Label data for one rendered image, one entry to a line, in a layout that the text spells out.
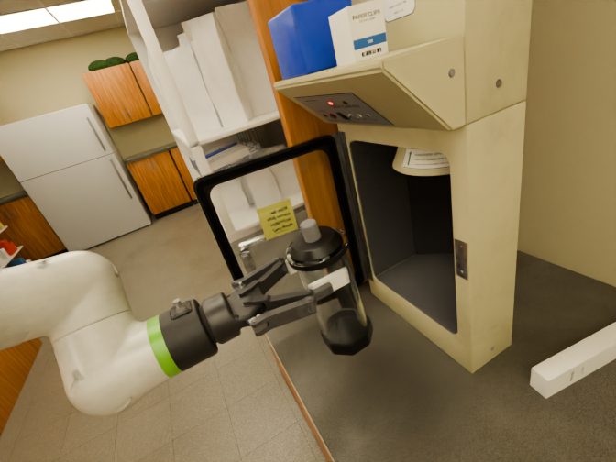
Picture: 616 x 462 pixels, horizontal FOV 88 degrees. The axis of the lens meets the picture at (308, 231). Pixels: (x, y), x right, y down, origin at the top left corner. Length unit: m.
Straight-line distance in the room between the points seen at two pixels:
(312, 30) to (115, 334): 0.50
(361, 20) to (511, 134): 0.25
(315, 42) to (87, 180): 4.92
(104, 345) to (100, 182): 4.83
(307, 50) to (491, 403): 0.65
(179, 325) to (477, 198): 0.46
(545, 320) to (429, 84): 0.60
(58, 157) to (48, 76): 1.21
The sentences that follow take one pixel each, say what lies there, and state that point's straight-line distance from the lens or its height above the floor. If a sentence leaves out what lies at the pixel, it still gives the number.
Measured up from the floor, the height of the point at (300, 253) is 1.27.
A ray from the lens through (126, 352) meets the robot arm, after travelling 0.51.
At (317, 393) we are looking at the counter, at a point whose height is 0.94.
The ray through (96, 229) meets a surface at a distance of 5.48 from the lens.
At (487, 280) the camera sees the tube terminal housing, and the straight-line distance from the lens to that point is 0.60.
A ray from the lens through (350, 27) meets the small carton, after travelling 0.46.
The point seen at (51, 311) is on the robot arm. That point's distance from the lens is 0.51.
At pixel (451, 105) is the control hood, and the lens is 0.43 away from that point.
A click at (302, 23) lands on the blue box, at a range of 0.53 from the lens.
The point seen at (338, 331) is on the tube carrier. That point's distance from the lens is 0.60.
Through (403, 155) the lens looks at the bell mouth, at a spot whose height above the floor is 1.34.
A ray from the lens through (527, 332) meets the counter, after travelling 0.82.
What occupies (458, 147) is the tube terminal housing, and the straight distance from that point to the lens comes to 0.47.
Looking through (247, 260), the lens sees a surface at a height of 1.20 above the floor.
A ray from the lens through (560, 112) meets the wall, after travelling 0.90.
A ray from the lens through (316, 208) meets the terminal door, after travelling 0.71.
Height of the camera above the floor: 1.52
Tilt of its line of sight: 27 degrees down
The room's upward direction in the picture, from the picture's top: 16 degrees counter-clockwise
